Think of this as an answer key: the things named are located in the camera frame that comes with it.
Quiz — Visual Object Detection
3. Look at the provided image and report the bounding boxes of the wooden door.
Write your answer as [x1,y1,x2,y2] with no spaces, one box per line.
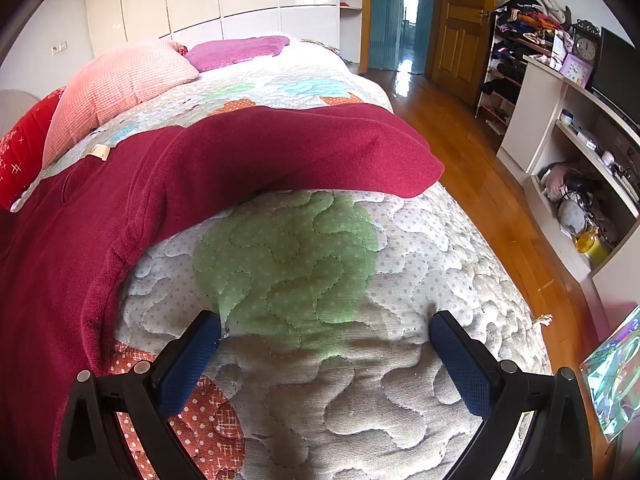
[430,0,501,106]

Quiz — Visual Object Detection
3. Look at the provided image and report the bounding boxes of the red pillow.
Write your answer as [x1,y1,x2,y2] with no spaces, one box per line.
[0,87,67,211]

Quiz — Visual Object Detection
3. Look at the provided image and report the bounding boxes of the iridescent foil bag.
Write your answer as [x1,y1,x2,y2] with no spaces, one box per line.
[580,305,640,443]

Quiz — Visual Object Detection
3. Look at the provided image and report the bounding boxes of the pink cloth bundle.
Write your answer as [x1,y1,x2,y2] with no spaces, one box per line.
[542,164,581,201]

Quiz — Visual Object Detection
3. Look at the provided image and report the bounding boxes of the purple clock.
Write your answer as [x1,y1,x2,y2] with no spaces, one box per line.
[559,54,593,86]

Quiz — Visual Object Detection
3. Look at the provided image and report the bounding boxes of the black television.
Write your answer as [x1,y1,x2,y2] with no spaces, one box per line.
[591,26,640,126]

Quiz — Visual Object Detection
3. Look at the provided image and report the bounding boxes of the pink pillow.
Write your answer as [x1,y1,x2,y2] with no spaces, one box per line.
[42,38,201,168]

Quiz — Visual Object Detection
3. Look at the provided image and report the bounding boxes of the magenta fleece cushion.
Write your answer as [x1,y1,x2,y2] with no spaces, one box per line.
[185,35,292,73]

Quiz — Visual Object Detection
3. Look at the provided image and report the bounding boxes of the beige headboard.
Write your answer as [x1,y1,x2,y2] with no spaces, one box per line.
[0,89,41,138]

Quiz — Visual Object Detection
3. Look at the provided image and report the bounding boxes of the quilted heart-pattern bedspread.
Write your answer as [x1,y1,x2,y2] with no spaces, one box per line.
[10,37,553,480]

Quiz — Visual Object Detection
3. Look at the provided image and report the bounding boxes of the grey round plush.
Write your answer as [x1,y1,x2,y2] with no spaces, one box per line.
[557,200,588,236]

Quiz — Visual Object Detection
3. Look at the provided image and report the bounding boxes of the yellow container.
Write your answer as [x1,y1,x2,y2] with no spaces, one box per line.
[575,230,612,267]

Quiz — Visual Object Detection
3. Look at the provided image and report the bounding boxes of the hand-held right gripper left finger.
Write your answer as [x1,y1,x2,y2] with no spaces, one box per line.
[56,310,222,480]

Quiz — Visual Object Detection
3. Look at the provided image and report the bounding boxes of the white shelf unit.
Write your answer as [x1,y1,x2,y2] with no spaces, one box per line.
[497,55,640,281]

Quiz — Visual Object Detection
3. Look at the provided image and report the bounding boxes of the dark ornate clock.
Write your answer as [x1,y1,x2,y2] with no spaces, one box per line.
[571,19,601,68]

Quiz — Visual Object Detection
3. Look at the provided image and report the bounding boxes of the shoe rack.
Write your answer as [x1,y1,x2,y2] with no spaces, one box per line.
[475,7,571,136]

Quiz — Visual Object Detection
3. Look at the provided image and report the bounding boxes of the teal door curtain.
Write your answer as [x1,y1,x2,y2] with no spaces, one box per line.
[367,0,438,73]

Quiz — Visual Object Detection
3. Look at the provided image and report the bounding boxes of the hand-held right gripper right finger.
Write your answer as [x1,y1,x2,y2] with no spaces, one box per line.
[428,310,593,480]

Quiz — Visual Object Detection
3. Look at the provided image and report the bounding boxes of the dark red sweater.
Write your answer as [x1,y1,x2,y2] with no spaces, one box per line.
[0,102,445,480]

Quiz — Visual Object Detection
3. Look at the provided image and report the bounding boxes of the pile of clothes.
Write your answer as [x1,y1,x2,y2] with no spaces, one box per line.
[512,0,573,26]

